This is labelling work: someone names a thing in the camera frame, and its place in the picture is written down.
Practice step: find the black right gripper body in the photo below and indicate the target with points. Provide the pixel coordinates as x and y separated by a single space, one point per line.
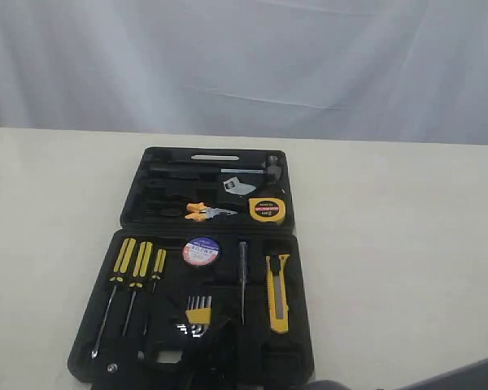
210 362

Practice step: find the yellow utility knife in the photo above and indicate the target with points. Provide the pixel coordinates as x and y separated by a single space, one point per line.
277 299

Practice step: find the black electrical tape roll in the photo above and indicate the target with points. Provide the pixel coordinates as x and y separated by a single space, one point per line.
201 251

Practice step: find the black plastic tool case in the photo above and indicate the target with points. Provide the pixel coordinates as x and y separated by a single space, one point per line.
155 210

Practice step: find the orange black pliers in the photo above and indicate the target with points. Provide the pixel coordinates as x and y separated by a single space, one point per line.
200 212

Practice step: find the yellow tape measure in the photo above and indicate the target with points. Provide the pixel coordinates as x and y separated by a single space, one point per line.
267 210

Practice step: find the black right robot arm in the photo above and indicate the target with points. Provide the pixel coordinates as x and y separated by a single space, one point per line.
328 350

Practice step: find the hex key set yellow holder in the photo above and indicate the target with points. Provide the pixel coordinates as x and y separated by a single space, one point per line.
198 316

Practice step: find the black voltage tester screwdriver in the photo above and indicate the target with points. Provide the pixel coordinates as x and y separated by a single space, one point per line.
242 246

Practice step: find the small yellow black screwdriver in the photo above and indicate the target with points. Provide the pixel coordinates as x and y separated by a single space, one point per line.
156 274

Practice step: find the middle yellow black screwdriver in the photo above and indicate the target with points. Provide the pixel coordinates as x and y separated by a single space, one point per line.
138 278

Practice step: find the large yellow black screwdriver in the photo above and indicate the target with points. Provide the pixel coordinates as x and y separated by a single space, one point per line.
117 278

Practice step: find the silver adjustable wrench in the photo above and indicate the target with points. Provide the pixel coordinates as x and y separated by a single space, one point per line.
235 187

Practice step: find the white backdrop curtain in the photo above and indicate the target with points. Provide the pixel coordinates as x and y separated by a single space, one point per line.
343 70

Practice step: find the claw hammer black handle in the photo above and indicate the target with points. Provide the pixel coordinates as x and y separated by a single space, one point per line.
272 171

